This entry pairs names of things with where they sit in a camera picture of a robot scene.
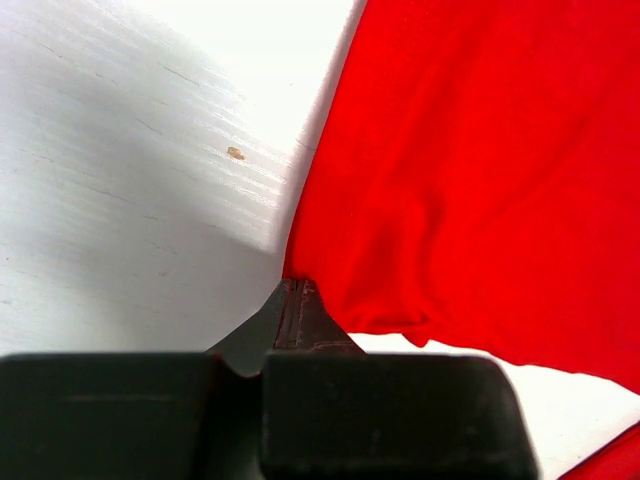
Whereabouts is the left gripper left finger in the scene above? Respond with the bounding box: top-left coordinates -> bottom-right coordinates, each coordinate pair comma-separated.
206,279 -> 293,378

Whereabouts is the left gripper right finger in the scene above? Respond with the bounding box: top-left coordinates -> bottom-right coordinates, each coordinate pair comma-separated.
273,279 -> 364,354

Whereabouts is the red t shirt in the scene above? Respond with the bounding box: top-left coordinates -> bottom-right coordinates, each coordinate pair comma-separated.
281,0 -> 640,480

